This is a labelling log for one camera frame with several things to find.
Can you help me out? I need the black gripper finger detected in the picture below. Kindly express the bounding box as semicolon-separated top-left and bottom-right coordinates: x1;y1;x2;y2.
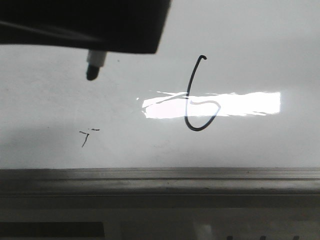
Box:
0;0;171;54

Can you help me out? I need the black and white whiteboard marker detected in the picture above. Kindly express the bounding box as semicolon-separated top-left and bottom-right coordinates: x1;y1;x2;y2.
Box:
86;49;107;81

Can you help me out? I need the white whiteboard with metal frame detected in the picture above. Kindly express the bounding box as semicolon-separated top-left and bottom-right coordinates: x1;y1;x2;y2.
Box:
0;0;320;209

